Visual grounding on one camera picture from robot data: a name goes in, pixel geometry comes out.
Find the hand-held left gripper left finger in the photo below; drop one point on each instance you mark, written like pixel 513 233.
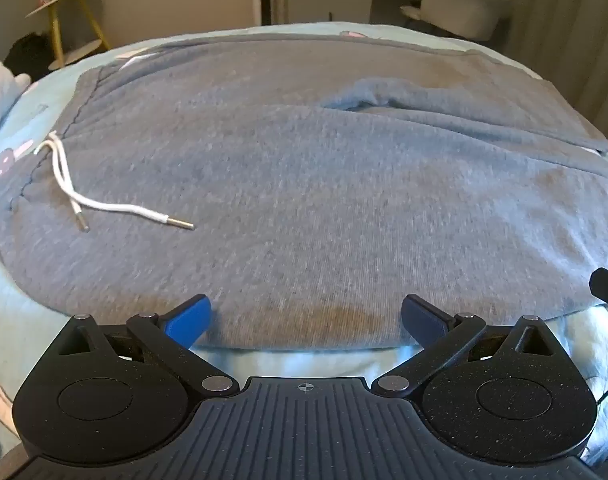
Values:
pixel 186 322

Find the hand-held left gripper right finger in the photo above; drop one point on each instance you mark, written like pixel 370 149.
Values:
pixel 426 317

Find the grey pants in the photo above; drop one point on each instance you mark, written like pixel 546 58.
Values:
pixel 304 185

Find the grey curtain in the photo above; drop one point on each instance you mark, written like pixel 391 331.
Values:
pixel 568 35

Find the light blue printed blanket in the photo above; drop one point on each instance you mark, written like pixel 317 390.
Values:
pixel 34 110

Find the white plush toy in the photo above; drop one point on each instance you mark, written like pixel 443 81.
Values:
pixel 1 90

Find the dark cloth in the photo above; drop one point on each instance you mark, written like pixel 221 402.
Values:
pixel 29 55

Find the white shell-shaped chair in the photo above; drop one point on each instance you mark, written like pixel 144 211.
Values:
pixel 458 7

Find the side table with yellow legs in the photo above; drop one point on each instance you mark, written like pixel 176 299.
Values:
pixel 59 35

